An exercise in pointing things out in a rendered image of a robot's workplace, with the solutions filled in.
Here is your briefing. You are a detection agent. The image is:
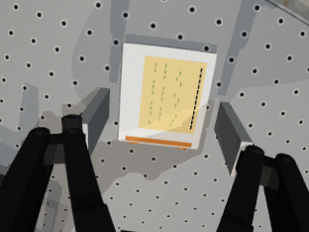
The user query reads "grey perforated plate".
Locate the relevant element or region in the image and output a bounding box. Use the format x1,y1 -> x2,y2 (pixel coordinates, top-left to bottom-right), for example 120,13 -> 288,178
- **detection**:
0,0 -> 309,232

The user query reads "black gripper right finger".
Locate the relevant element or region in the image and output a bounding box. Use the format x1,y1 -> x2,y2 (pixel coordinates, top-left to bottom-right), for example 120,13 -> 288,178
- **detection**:
214,101 -> 309,232

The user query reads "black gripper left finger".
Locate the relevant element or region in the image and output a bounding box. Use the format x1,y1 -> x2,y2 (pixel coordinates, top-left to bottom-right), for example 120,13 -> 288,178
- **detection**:
0,87 -> 116,232

